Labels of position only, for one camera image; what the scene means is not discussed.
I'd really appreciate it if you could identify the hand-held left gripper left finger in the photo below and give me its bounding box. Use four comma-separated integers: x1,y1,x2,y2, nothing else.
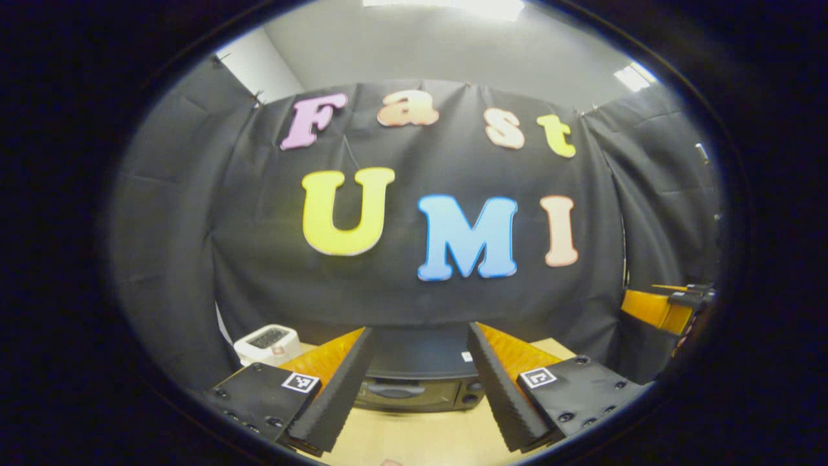
206,327,375,457

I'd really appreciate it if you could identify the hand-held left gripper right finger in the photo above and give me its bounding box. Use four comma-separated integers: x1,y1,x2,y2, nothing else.
467,322,649,454

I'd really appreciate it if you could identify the black electric oven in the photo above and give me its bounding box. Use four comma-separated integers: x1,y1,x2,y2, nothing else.
353,324,487,414

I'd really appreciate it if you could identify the white toaster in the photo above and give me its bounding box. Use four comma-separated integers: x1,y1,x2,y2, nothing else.
234,324,303,368

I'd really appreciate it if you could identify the black backdrop cloth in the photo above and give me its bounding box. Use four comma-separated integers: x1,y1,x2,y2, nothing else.
107,55,722,389

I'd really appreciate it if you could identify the small ceiling light panel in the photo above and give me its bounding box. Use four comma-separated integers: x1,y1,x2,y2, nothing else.
613,61,659,93

